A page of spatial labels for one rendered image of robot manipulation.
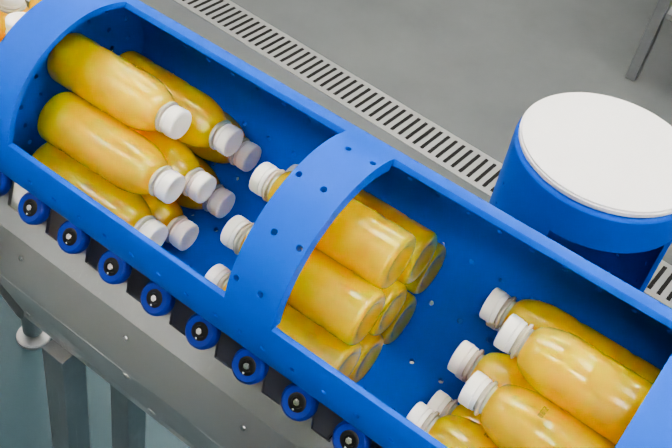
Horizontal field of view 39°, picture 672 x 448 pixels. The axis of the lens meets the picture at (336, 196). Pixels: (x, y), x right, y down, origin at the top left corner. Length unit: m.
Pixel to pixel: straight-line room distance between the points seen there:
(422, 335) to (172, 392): 0.33
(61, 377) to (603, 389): 0.93
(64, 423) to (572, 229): 0.90
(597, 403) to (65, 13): 0.74
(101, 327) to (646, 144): 0.84
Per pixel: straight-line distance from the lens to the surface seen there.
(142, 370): 1.26
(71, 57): 1.20
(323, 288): 1.00
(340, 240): 1.00
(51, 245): 1.30
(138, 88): 1.14
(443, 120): 3.14
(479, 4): 3.81
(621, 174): 1.42
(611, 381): 0.94
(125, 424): 1.89
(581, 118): 1.50
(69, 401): 1.64
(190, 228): 1.20
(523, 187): 1.40
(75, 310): 1.31
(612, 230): 1.37
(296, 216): 0.95
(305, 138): 1.21
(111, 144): 1.14
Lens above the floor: 1.87
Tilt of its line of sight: 43 degrees down
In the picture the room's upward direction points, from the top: 11 degrees clockwise
